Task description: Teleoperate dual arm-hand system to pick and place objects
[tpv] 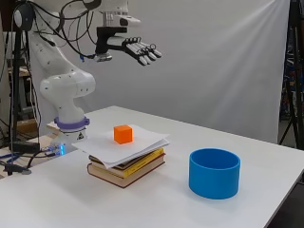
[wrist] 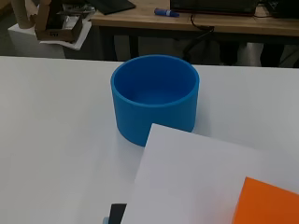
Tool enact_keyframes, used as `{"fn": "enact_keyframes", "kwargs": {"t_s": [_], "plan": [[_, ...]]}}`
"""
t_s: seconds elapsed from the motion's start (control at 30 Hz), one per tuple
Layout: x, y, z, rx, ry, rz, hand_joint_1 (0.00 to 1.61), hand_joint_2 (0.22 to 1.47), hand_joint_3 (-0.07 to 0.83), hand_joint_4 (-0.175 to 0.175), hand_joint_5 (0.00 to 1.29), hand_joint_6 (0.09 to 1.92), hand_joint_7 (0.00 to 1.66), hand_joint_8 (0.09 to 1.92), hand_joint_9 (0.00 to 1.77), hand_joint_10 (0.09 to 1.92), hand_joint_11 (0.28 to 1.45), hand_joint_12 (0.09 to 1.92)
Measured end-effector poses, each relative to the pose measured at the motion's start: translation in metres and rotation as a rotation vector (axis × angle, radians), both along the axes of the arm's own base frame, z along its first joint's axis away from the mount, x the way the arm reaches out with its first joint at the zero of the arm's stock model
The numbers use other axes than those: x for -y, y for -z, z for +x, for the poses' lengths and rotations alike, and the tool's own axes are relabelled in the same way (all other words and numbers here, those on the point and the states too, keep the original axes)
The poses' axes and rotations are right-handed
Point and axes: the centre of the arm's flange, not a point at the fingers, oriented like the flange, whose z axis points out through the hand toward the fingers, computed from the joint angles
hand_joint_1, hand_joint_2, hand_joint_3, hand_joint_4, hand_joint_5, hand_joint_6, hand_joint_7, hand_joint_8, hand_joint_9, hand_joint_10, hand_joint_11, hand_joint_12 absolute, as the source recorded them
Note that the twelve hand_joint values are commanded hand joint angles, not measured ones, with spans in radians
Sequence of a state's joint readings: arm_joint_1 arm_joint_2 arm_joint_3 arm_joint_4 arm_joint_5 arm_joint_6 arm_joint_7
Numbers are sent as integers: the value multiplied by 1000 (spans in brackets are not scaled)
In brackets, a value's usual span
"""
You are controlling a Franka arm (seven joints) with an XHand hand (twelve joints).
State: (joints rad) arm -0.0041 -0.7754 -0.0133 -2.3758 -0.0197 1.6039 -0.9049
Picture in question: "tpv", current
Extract white paper sheets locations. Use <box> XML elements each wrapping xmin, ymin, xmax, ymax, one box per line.
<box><xmin>71</xmin><ymin>123</ymin><xmax>171</xmax><ymax>170</ymax></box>

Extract blue round tub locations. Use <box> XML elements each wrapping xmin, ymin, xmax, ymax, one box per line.
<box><xmin>188</xmin><ymin>147</ymin><xmax>241</xmax><ymax>200</ymax></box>

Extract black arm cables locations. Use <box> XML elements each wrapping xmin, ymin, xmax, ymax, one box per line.
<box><xmin>12</xmin><ymin>0</ymin><xmax>103</xmax><ymax>61</ymax></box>

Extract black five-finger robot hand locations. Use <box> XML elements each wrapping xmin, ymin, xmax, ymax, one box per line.
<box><xmin>95</xmin><ymin>26</ymin><xmax>163</xmax><ymax>67</ymax></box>

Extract white hanging sheet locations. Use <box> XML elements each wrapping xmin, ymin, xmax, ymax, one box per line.
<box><xmin>29</xmin><ymin>0</ymin><xmax>291</xmax><ymax>144</ymax></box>

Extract brown hardcover book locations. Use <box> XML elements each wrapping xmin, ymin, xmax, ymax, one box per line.
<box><xmin>86</xmin><ymin>153</ymin><xmax>166</xmax><ymax>189</ymax></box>

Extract black tripod stand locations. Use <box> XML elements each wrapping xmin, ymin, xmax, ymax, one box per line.
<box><xmin>277</xmin><ymin>0</ymin><xmax>304</xmax><ymax>150</ymax></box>

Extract yellow-spined book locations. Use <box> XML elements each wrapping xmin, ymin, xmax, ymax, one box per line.
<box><xmin>89</xmin><ymin>147</ymin><xmax>165</xmax><ymax>179</ymax></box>

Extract dark thin book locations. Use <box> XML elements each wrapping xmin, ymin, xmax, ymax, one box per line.
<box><xmin>88</xmin><ymin>151</ymin><xmax>160</xmax><ymax>171</ymax></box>

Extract orange cube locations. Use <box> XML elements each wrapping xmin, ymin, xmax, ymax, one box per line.
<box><xmin>113</xmin><ymin>123</ymin><xmax>134</xmax><ymax>145</ymax></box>

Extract black stand pole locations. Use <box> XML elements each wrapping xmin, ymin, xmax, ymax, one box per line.
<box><xmin>7</xmin><ymin>29</ymin><xmax>42</xmax><ymax>154</ymax></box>

